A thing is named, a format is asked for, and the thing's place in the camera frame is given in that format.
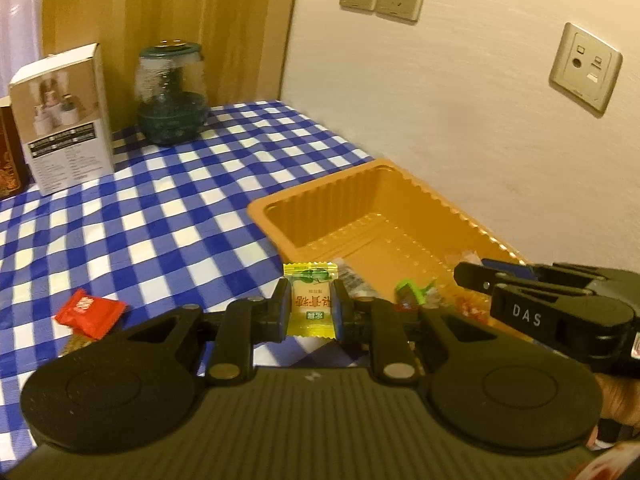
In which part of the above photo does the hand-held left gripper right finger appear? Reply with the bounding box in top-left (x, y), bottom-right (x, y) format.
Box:
top-left (332, 279), bottom-right (521, 386)

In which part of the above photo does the yellow candy packet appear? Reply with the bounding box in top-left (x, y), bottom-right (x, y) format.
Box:
top-left (282, 262), bottom-right (340, 342)

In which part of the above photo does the orange plastic tray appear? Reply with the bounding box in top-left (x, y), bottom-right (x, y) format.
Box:
top-left (247, 159), bottom-right (533, 326)

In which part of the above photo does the large red snack packet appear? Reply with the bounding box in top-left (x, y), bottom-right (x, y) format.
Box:
top-left (54, 288), bottom-right (130, 340)

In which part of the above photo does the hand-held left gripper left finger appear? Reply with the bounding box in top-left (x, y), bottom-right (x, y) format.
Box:
top-left (117, 277), bottom-right (292, 386)

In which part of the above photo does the dark brown box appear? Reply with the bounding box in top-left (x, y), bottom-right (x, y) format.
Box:
top-left (0, 96), bottom-right (33, 201)

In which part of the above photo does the person's right hand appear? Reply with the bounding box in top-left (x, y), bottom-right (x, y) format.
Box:
top-left (595, 372), bottom-right (640, 431)

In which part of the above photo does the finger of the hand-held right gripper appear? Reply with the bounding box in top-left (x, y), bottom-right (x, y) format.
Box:
top-left (481, 258), bottom-right (601, 284)
top-left (453, 261), bottom-right (591, 295)

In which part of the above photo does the white product box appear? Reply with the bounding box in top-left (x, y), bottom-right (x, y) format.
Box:
top-left (9, 42), bottom-right (115, 197)

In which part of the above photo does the green candy packet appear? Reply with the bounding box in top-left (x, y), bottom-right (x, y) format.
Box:
top-left (395, 279), bottom-right (436, 308)

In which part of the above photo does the clear grey snack packet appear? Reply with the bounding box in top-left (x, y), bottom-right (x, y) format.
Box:
top-left (334, 259), bottom-right (381, 301)

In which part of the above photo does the amber wrapped candy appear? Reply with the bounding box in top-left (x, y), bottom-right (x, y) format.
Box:
top-left (62, 332), bottom-right (98, 358)

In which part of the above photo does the blue white checkered tablecloth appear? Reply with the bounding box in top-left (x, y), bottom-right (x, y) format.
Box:
top-left (0, 100), bottom-right (377, 466)

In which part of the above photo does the beige data wall socket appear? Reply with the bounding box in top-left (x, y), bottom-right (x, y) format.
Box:
top-left (549, 22), bottom-right (623, 115)

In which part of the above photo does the wooden panel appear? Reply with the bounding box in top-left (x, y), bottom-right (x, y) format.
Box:
top-left (40, 0), bottom-right (303, 111)

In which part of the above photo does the white curtain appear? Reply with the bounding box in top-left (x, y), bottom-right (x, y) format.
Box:
top-left (0, 0), bottom-right (46, 98)

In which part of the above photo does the glass jar with green lid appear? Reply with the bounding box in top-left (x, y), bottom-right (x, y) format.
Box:
top-left (136, 41), bottom-right (208, 147)

